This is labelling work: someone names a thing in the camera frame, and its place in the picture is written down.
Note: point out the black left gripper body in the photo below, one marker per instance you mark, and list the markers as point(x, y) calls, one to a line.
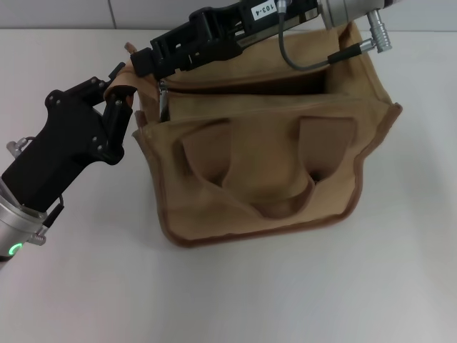
point(60, 143)

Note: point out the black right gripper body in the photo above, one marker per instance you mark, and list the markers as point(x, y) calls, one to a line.
point(221, 32)

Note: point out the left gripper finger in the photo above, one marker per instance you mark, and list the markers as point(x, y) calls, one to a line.
point(115, 72)
point(116, 132)

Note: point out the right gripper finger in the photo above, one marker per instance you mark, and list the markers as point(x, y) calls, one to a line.
point(144, 62)
point(175, 68)

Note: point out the silver metal zipper pull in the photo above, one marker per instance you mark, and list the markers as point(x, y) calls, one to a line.
point(163, 101)

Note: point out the khaki fabric food bag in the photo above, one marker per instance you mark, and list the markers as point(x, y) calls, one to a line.
point(267, 171)

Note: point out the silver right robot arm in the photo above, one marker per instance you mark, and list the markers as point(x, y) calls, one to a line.
point(346, 10)

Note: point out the white and silver left robot arm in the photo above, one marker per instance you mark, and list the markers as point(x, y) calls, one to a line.
point(14, 228)

